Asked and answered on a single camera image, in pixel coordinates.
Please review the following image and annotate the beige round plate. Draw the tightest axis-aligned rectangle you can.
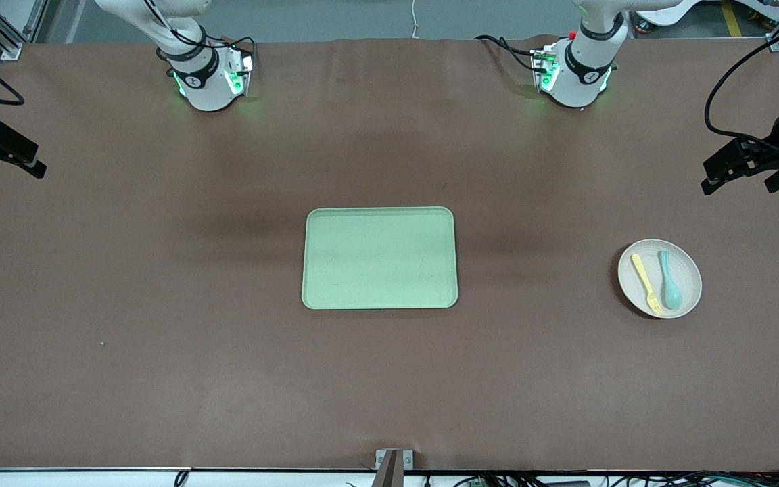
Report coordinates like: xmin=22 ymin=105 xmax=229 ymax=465
xmin=617 ymin=239 xmax=703 ymax=319

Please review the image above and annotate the yellow plastic fork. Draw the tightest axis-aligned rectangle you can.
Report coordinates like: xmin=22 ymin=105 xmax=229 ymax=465
xmin=631 ymin=253 xmax=665 ymax=317

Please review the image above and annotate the teal plastic spoon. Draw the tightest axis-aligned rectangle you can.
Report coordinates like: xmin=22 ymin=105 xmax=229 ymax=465
xmin=657 ymin=250 xmax=682 ymax=310

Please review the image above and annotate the white red background equipment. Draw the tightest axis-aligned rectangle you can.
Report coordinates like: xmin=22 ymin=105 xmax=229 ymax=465
xmin=734 ymin=0 xmax=779 ymax=21

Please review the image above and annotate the white background machine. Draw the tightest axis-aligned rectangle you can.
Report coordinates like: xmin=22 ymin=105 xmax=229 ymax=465
xmin=633 ymin=0 xmax=701 ymax=29

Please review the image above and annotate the brown table cover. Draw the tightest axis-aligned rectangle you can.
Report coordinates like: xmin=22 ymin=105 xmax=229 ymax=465
xmin=0 ymin=35 xmax=779 ymax=472

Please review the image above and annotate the light green rectangular tray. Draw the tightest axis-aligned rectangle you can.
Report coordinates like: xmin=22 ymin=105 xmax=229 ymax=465
xmin=302 ymin=207 xmax=459 ymax=310

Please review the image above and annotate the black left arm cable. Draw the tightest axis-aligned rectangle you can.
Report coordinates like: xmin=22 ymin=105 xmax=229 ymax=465
xmin=704 ymin=14 xmax=779 ymax=146

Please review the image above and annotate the black left base cable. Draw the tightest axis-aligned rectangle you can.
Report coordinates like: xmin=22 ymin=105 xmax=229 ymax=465
xmin=475 ymin=35 xmax=546 ymax=72

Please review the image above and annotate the black base cable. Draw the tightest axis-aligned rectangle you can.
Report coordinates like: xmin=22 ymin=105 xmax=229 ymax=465
xmin=204 ymin=35 xmax=257 ymax=75
xmin=475 ymin=35 xmax=546 ymax=72

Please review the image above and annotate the black right base cable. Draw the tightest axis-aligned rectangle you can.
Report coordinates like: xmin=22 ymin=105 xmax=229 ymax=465
xmin=204 ymin=35 xmax=257 ymax=75

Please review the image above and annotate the black cable bundle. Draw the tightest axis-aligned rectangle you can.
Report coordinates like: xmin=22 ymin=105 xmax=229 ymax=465
xmin=423 ymin=471 xmax=779 ymax=487

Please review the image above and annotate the white table edge rail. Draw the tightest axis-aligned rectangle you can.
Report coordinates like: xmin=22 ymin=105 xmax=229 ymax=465
xmin=0 ymin=467 xmax=779 ymax=487

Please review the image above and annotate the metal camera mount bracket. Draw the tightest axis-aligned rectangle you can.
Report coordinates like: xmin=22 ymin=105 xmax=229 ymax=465
xmin=375 ymin=449 xmax=414 ymax=487

